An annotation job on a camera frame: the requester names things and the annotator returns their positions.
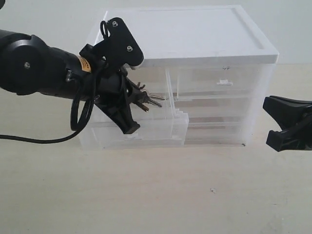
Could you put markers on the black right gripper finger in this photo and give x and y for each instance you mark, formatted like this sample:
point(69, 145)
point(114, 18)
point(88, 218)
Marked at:
point(286, 112)
point(291, 138)

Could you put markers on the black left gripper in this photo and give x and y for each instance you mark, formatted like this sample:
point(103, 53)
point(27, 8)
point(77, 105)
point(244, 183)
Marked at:
point(109, 78)

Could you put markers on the key bunch with blue tag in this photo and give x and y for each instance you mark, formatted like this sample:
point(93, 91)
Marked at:
point(152, 100)

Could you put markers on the white translucent drawer cabinet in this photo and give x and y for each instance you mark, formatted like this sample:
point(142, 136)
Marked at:
point(199, 36)

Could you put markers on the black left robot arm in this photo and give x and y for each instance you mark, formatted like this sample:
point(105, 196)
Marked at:
point(28, 65)

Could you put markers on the clear plastic container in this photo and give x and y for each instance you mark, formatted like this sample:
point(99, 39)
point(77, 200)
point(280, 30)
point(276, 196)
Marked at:
point(217, 109)
point(227, 133)

